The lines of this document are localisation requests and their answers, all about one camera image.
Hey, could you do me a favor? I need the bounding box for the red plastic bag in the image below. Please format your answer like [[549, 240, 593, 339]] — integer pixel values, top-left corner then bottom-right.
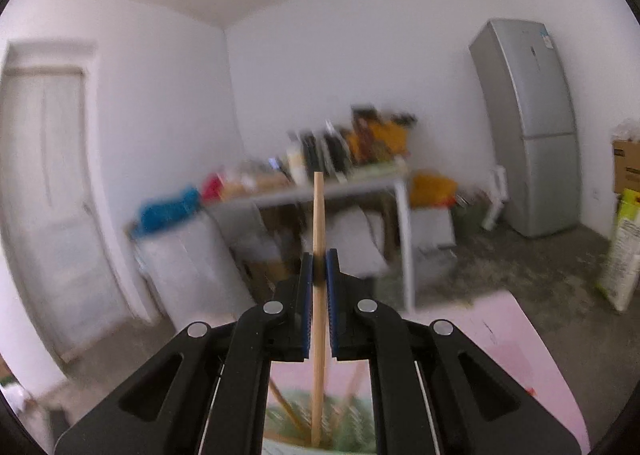
[[200, 174, 224, 203]]

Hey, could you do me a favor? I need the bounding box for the white plastic bottle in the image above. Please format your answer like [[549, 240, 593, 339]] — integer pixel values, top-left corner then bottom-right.
[[286, 131, 309, 186]]

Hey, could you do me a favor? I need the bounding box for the teal perforated utensil basket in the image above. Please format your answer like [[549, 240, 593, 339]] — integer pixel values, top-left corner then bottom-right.
[[261, 385, 379, 455]]

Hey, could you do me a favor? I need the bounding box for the white side table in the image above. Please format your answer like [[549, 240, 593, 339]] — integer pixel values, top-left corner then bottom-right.
[[204, 170, 416, 313]]

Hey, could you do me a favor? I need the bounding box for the yellow snack bag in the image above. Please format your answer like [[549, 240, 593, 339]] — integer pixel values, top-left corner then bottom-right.
[[346, 105, 418, 166]]

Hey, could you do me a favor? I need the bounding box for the silver refrigerator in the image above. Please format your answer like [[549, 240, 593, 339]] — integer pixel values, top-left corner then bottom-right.
[[470, 19, 582, 238]]

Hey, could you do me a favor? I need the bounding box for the pink patterned tablecloth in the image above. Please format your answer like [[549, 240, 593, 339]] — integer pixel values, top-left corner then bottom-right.
[[262, 290, 590, 454]]

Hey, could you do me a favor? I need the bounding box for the white sack under table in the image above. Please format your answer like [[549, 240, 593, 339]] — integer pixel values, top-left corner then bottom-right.
[[326, 207, 388, 277]]

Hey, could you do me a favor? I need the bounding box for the brown cardboard box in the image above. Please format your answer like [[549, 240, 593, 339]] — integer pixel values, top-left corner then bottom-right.
[[612, 140, 640, 194]]

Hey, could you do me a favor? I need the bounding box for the white door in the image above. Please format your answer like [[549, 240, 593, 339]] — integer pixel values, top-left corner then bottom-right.
[[1, 40, 131, 364]]

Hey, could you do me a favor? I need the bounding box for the black electric kettle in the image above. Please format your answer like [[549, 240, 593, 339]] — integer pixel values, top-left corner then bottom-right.
[[323, 120, 352, 182]]

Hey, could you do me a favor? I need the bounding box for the orange plastic bag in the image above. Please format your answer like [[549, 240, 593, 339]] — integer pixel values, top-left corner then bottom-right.
[[409, 172, 458, 208]]

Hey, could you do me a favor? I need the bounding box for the black thermos flask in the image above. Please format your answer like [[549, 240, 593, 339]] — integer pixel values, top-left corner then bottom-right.
[[300, 132, 323, 179]]

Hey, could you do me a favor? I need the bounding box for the white yellow rice bag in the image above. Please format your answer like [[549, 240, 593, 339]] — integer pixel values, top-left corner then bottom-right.
[[596, 189, 639, 313]]

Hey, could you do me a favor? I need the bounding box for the white appliance under cover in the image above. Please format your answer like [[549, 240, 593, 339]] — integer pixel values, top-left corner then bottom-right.
[[134, 214, 254, 331]]

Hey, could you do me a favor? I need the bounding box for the blue plastic bag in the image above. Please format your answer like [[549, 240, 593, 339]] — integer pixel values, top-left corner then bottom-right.
[[134, 188, 201, 236]]

